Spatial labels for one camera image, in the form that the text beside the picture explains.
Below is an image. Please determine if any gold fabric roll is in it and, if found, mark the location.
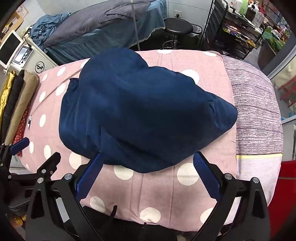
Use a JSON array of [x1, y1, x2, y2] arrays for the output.
[[0, 71, 16, 132]]

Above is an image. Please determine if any white machine with display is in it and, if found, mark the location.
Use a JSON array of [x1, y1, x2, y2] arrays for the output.
[[13, 35, 58, 75]]

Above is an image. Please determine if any black metal shelf rack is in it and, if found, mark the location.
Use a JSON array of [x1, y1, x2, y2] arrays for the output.
[[199, 0, 269, 61]]

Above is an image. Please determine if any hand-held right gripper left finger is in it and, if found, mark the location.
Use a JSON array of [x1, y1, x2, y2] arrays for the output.
[[25, 152, 104, 241]]

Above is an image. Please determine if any black round stool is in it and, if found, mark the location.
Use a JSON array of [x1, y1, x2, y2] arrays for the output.
[[161, 18, 194, 50]]

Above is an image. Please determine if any crumpled blue cloth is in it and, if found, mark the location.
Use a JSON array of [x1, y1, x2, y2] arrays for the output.
[[31, 13, 70, 47]]

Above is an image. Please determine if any black fabric roll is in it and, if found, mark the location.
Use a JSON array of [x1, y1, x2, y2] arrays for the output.
[[2, 69, 25, 144]]

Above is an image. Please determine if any white framed monitor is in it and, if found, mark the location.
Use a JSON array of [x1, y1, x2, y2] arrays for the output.
[[0, 30, 24, 68]]

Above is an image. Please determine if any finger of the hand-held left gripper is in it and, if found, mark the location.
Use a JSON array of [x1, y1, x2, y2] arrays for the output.
[[9, 137, 30, 156], [9, 152, 62, 182]]

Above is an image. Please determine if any green bottle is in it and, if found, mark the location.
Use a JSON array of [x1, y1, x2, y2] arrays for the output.
[[239, 0, 250, 14]]

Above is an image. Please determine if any navy blue jacket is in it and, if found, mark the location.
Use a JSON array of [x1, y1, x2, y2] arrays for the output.
[[59, 47, 238, 174]]

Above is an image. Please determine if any blue skirted bed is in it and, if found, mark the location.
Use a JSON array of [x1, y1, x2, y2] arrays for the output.
[[45, 0, 167, 66]]

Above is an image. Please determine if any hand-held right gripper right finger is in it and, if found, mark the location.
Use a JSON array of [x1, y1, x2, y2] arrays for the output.
[[193, 152, 271, 241]]

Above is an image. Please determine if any clear plastic bottle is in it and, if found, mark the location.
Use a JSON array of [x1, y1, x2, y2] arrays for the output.
[[253, 10, 264, 26]]

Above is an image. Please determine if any pink polka-dot blanket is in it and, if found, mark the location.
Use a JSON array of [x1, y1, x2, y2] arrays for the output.
[[17, 49, 284, 232]]

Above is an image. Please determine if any red stool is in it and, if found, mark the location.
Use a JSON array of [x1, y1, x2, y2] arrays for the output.
[[279, 76, 296, 102]]

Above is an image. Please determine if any beige fabric roll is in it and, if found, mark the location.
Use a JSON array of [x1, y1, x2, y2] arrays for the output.
[[5, 71, 39, 146]]

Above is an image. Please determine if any red cabinet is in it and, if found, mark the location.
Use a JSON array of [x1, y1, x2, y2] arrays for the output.
[[266, 159, 296, 239]]

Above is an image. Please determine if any red patterned fabric roll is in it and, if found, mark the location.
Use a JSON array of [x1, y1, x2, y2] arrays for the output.
[[13, 104, 31, 158]]

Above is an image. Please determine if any dark bottle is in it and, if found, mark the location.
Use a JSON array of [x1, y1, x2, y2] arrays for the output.
[[245, 3, 259, 22]]

